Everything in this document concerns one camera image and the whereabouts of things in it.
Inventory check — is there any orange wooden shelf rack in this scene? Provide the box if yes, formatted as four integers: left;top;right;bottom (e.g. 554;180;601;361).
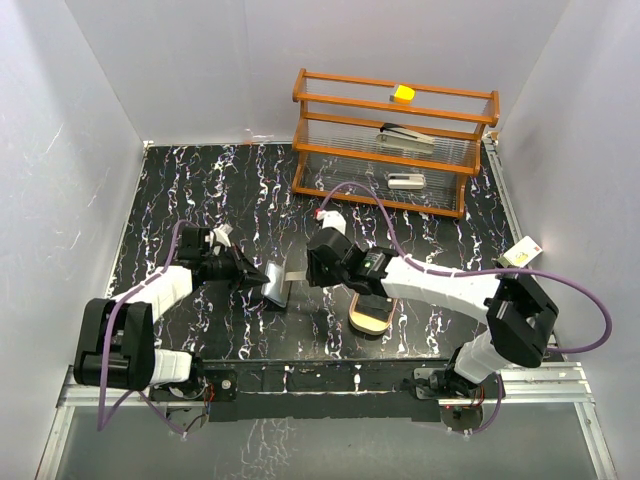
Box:
292;69;500;218

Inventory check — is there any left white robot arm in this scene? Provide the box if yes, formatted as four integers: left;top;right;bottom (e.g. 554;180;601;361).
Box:
73;224;269;399

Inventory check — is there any grey card holder wallet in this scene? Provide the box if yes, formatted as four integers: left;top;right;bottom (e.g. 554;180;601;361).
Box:
261;261;306;308

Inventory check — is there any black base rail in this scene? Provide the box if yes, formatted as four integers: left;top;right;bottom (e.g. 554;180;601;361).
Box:
149;357;506;424

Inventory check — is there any oval wooden tray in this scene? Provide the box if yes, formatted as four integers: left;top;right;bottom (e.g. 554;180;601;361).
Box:
348;293;397;336

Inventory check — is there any black credit card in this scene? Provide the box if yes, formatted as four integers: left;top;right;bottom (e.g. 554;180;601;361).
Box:
354;295;394;316

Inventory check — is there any grey black stapler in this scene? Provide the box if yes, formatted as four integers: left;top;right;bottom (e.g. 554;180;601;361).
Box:
376;123;435;155

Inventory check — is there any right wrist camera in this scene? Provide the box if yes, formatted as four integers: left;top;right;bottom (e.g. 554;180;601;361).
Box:
315;209;346;235

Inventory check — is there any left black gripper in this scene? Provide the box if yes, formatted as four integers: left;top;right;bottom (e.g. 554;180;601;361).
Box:
202;242;270;293

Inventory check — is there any small white stapler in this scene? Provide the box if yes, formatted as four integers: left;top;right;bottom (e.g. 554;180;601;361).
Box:
387;173;426;190

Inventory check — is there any yellow white block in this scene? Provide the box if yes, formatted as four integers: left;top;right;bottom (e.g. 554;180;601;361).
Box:
389;84;416;105

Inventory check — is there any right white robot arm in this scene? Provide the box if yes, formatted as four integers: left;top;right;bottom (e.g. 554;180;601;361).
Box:
306;227;558;397

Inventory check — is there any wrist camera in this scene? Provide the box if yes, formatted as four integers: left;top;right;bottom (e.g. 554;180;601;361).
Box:
315;209;346;235
205;224;233;255

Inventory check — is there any white card box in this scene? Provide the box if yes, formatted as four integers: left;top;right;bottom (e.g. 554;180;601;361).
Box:
497;236;543;268

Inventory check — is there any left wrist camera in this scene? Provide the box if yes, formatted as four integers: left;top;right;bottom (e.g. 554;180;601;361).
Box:
205;224;233;255

